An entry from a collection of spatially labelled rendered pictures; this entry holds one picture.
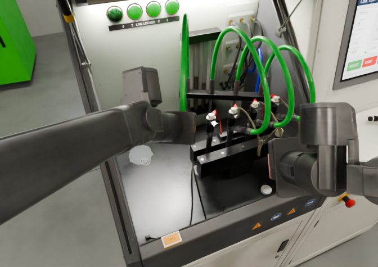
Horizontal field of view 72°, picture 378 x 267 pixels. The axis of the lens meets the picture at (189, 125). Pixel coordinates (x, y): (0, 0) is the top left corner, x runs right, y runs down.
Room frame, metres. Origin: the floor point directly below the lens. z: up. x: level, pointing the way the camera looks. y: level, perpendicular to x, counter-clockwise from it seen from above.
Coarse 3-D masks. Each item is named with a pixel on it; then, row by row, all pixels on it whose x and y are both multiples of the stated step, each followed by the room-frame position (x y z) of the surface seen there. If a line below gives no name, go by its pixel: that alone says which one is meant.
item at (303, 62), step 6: (282, 48) 0.72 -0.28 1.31; (288, 48) 0.70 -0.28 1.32; (294, 48) 0.69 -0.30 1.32; (294, 54) 0.67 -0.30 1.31; (300, 54) 0.66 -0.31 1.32; (270, 60) 0.76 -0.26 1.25; (300, 60) 0.65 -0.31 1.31; (306, 66) 0.63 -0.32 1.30; (306, 72) 0.62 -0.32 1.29; (312, 78) 0.61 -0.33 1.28; (312, 84) 0.59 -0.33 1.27; (312, 90) 0.58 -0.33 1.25; (312, 96) 0.58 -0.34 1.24; (312, 102) 0.57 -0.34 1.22; (282, 114) 0.66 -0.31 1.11; (294, 120) 0.60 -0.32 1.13
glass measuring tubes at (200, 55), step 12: (180, 36) 0.87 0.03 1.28; (192, 36) 0.85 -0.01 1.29; (204, 36) 0.87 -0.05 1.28; (216, 36) 0.89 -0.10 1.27; (192, 48) 0.88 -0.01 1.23; (204, 48) 0.88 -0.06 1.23; (192, 60) 0.88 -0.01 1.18; (204, 60) 0.88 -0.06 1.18; (192, 72) 0.88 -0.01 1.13; (204, 72) 0.88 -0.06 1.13; (192, 84) 0.88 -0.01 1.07; (204, 84) 0.88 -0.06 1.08; (192, 108) 0.87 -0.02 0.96; (204, 108) 0.88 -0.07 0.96
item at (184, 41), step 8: (184, 16) 0.63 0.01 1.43; (184, 24) 0.59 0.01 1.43; (184, 32) 0.57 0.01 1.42; (184, 40) 0.54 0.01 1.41; (184, 48) 0.52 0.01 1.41; (184, 56) 0.51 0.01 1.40; (184, 64) 0.49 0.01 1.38; (184, 72) 0.48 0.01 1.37; (184, 80) 0.47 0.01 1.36; (184, 88) 0.46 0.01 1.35; (184, 96) 0.45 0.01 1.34; (184, 104) 0.44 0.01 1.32
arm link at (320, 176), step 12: (300, 156) 0.26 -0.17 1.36; (312, 156) 0.24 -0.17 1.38; (324, 156) 0.23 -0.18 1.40; (336, 156) 0.22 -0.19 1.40; (300, 168) 0.23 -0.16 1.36; (312, 168) 0.22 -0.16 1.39; (324, 168) 0.22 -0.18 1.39; (336, 168) 0.21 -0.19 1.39; (300, 180) 0.22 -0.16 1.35; (312, 180) 0.21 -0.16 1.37; (324, 180) 0.20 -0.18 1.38; (336, 180) 0.20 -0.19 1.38; (324, 192) 0.20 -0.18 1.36; (336, 192) 0.20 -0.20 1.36
